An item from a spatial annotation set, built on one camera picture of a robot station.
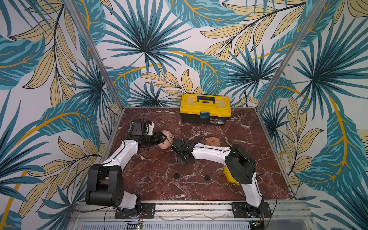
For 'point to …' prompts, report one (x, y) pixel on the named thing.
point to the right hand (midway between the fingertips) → (182, 160)
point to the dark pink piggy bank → (212, 141)
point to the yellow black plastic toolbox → (214, 109)
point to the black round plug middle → (176, 176)
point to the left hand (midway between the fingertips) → (162, 140)
